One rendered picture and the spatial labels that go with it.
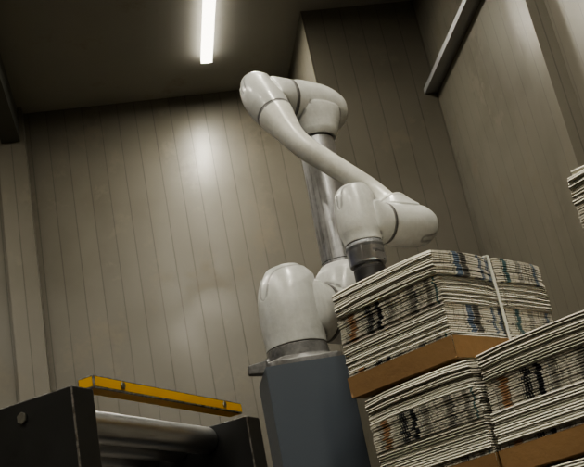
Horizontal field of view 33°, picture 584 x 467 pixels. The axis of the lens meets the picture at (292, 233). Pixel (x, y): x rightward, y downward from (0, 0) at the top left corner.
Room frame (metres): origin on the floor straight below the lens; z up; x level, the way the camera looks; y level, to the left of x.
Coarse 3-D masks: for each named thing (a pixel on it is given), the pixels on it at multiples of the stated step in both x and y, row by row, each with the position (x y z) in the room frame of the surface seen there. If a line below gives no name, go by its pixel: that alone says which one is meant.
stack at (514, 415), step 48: (528, 336) 1.73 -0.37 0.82; (576, 336) 1.67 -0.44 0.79; (432, 384) 1.90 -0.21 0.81; (480, 384) 1.84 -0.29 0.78; (528, 384) 1.76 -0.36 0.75; (576, 384) 1.69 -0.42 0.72; (384, 432) 2.01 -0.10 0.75; (432, 432) 1.92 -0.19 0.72; (480, 432) 1.84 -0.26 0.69; (528, 432) 1.77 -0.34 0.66
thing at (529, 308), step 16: (512, 272) 2.04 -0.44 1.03; (528, 272) 2.08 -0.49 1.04; (512, 288) 2.03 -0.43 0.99; (528, 288) 2.07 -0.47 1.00; (544, 288) 2.11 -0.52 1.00; (512, 304) 2.01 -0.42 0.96; (528, 304) 2.06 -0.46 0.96; (544, 304) 2.10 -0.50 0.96; (512, 320) 2.01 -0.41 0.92; (528, 320) 2.05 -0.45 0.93; (544, 320) 2.10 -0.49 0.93
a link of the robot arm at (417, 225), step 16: (272, 112) 2.34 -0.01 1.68; (288, 112) 2.34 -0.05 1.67; (272, 128) 2.35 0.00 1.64; (288, 128) 2.32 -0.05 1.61; (288, 144) 2.33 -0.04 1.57; (304, 144) 2.31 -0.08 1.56; (320, 144) 2.33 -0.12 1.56; (304, 160) 2.34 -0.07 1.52; (320, 160) 2.32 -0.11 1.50; (336, 160) 2.32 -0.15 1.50; (336, 176) 2.33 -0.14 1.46; (352, 176) 2.32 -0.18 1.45; (368, 176) 2.33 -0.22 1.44; (384, 192) 2.31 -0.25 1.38; (400, 208) 2.24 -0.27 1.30; (416, 208) 2.27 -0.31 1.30; (400, 224) 2.23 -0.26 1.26; (416, 224) 2.26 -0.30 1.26; (432, 224) 2.30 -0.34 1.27; (400, 240) 2.27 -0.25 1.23; (416, 240) 2.29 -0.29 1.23
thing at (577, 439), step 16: (560, 432) 1.73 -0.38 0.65; (576, 432) 1.70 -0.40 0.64; (512, 448) 1.80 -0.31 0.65; (528, 448) 1.78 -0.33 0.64; (544, 448) 1.75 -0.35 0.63; (560, 448) 1.73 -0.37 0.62; (576, 448) 1.71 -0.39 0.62; (464, 464) 1.88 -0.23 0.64; (480, 464) 1.85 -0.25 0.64; (496, 464) 1.83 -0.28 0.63; (512, 464) 1.81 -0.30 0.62; (528, 464) 1.78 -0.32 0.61
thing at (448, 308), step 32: (416, 256) 1.87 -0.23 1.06; (448, 256) 1.88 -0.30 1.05; (352, 288) 2.00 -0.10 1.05; (384, 288) 1.94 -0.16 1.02; (416, 288) 1.89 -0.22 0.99; (448, 288) 1.87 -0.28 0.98; (480, 288) 1.95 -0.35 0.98; (352, 320) 2.02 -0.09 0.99; (384, 320) 1.96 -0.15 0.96; (416, 320) 1.91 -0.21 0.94; (448, 320) 1.86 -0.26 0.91; (480, 320) 1.93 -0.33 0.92; (352, 352) 2.03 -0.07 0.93; (384, 352) 1.98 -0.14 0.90
